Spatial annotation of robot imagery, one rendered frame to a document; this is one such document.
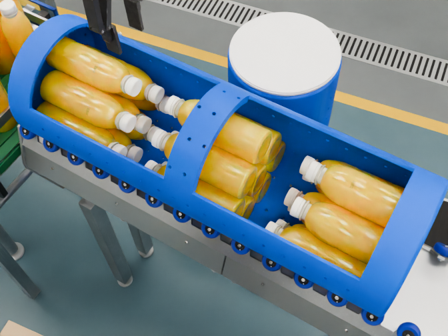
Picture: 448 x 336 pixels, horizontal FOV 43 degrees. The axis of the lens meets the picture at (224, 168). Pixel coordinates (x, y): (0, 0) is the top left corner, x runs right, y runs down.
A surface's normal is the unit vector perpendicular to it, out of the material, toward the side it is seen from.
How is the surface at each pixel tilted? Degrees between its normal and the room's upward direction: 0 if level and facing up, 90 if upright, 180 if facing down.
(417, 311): 0
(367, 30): 0
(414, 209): 4
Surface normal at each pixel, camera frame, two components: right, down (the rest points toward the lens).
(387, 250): -0.33, 0.03
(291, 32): -0.02, -0.54
